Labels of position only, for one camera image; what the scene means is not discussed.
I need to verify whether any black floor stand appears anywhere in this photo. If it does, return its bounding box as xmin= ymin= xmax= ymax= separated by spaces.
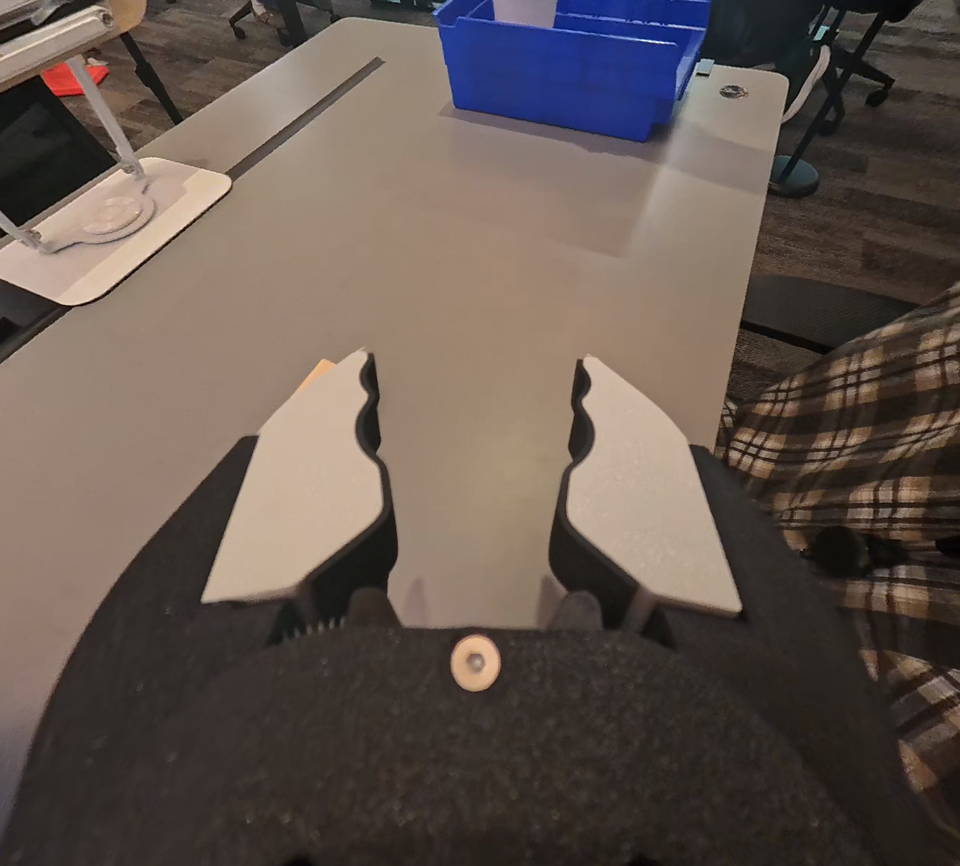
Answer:
xmin=770 ymin=11 xmax=879 ymax=200

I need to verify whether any white paper cup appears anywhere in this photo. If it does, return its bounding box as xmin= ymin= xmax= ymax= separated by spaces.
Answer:
xmin=491 ymin=0 xmax=564 ymax=29

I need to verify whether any white document stand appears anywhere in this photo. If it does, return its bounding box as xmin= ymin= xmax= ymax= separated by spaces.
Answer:
xmin=0 ymin=0 xmax=234 ymax=307

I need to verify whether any orange traffic cone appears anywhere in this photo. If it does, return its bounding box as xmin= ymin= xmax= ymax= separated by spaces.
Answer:
xmin=39 ymin=55 xmax=114 ymax=101

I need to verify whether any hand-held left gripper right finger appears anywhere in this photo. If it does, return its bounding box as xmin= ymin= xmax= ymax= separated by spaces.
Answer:
xmin=549 ymin=353 xmax=745 ymax=630

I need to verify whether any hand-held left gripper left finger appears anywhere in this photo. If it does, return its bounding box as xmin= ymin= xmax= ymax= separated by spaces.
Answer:
xmin=199 ymin=349 xmax=399 ymax=616

